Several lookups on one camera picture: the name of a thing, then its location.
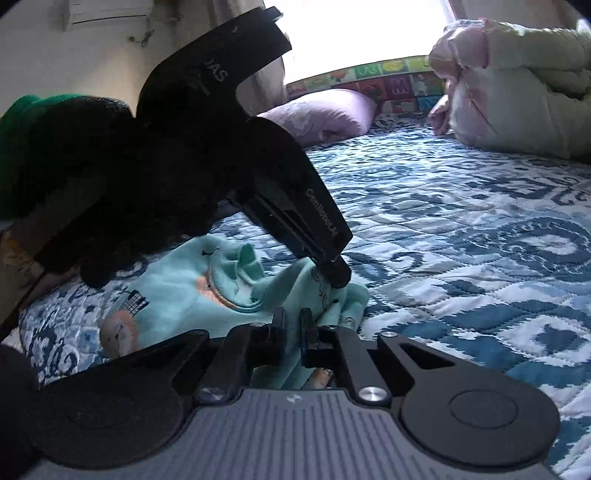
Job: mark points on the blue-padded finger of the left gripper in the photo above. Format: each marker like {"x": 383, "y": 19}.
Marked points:
{"x": 337, "y": 272}

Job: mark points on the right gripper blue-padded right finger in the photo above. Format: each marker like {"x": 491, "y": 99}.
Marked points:
{"x": 340, "y": 350}

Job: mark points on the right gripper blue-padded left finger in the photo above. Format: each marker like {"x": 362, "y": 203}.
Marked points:
{"x": 245, "y": 348}

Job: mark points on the teal lion print baby garment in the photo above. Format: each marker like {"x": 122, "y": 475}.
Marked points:
{"x": 214, "y": 284}

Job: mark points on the blue white patterned quilt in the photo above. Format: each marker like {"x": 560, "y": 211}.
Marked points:
{"x": 485, "y": 256}

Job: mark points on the lavender pillow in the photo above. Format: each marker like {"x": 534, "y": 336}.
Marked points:
{"x": 325, "y": 117}

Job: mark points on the colourful alphabet play mat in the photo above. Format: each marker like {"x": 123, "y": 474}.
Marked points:
{"x": 398, "y": 86}

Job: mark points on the cream pink folded duvet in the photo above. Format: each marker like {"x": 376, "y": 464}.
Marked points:
{"x": 514, "y": 89}

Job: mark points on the white wall air conditioner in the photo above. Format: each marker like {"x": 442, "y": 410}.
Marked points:
{"x": 89, "y": 12}

